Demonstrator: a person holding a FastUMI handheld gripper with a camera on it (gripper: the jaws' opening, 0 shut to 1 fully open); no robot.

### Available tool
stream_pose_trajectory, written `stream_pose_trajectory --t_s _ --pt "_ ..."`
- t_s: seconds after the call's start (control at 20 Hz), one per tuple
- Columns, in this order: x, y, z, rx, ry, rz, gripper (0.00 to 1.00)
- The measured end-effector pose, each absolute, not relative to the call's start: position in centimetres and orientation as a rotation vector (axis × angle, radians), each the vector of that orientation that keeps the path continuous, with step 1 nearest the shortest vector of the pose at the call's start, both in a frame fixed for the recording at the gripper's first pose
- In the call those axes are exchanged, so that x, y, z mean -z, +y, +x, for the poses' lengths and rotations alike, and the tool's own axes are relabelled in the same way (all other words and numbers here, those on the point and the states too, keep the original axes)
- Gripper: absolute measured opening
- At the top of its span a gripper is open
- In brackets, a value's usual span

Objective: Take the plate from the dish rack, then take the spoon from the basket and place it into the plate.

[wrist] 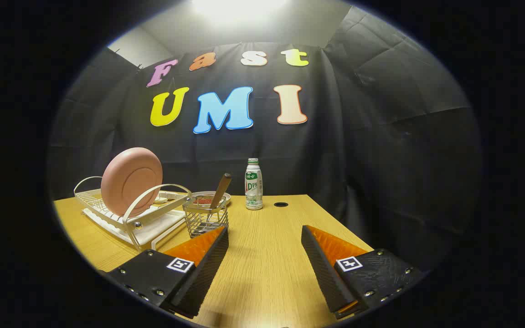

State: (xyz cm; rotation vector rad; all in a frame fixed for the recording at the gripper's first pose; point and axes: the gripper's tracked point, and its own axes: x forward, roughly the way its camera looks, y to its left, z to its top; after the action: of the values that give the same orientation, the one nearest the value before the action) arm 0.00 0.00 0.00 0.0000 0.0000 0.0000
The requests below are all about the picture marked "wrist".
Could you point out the pink plate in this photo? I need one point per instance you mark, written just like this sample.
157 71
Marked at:
130 182

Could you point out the beige plate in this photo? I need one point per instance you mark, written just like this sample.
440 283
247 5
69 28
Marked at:
228 197

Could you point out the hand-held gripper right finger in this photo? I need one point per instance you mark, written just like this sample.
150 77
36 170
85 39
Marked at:
324 273

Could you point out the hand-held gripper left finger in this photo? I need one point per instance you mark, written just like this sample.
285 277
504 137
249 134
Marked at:
203 278

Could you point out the white drink bottle green label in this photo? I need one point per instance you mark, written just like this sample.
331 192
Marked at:
254 187

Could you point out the brown meat piece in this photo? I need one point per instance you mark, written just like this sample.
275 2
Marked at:
203 200

